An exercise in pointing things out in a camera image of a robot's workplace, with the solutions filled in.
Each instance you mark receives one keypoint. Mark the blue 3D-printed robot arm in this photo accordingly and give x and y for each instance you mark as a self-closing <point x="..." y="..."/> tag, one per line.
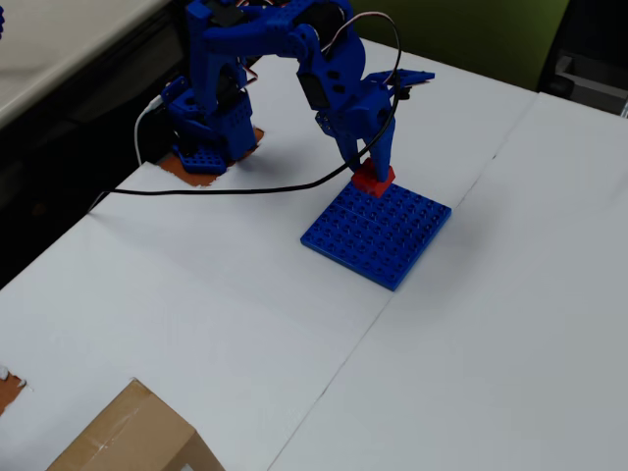
<point x="221" y="98"/>

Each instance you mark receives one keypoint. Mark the blue plastic piece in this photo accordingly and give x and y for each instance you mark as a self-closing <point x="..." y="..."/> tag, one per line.
<point x="1" y="24"/>

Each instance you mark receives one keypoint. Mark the white side desk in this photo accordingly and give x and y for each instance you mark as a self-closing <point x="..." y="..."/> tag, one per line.
<point x="44" y="44"/>

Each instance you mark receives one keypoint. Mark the brown cardboard box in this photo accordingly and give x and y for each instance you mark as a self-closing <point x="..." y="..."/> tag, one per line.
<point x="132" y="432"/>

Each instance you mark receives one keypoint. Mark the dark furniture with grey frame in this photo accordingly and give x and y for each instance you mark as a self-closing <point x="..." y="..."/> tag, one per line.
<point x="593" y="54"/>

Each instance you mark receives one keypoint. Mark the red 2x2 building block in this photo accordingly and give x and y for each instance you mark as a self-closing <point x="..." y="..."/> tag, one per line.
<point x="365" y="182"/>

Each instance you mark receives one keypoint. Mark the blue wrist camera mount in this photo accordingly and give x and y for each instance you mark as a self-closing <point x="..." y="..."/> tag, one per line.
<point x="407" y="78"/>

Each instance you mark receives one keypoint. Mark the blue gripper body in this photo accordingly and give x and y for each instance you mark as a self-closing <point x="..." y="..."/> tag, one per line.
<point x="364" y="119"/>

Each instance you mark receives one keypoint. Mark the green chair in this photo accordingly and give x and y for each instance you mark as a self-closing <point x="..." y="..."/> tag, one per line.
<point x="466" y="39"/>

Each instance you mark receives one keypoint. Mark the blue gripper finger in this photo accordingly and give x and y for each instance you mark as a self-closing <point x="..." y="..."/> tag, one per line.
<point x="382" y="157"/>
<point x="354" y="152"/>

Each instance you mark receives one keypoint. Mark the blue 8x8 studded baseplate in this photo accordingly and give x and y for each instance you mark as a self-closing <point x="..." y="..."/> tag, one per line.
<point x="378" y="235"/>

